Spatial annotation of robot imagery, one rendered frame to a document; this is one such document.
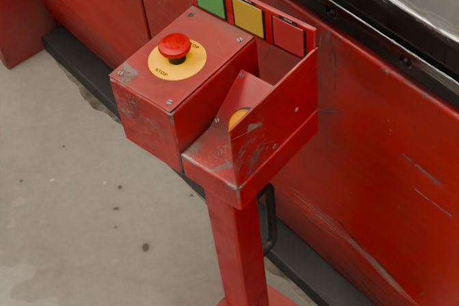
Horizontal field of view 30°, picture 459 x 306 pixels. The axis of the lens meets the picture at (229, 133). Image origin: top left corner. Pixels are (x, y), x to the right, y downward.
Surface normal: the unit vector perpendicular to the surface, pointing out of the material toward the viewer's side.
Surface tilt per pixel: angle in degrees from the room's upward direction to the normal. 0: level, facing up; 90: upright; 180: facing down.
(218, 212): 90
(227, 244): 90
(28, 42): 90
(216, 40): 0
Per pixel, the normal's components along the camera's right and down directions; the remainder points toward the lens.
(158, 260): -0.09, -0.65
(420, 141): -0.76, 0.54
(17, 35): 0.64, 0.54
